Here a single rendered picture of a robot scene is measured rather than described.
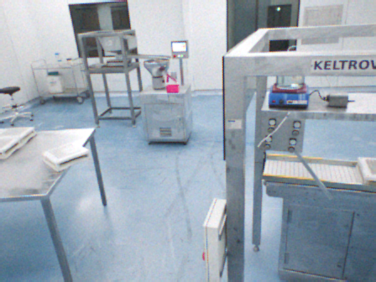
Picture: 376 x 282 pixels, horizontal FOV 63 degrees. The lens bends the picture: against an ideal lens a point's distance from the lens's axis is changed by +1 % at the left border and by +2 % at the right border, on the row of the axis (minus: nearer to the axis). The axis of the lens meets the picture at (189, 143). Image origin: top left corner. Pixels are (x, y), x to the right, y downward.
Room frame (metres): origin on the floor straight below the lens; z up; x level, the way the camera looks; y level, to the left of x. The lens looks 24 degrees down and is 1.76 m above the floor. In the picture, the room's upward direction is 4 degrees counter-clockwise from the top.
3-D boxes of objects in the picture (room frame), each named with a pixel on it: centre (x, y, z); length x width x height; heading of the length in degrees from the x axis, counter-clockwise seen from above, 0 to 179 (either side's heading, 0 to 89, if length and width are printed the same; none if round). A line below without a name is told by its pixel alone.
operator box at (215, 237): (0.91, -0.08, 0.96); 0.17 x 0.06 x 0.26; 161
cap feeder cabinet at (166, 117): (4.24, 0.28, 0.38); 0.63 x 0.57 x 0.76; 79
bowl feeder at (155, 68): (4.31, 0.31, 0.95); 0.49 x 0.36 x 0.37; 79
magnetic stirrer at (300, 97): (1.61, -0.55, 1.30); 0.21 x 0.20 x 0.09; 161
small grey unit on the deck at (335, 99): (1.52, -0.77, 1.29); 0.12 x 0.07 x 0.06; 71
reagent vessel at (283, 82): (1.61, -0.56, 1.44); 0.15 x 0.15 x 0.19
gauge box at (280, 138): (1.53, -0.51, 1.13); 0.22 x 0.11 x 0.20; 71
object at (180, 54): (4.35, 0.04, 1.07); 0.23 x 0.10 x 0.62; 79
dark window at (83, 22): (7.13, 1.72, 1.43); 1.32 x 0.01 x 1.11; 79
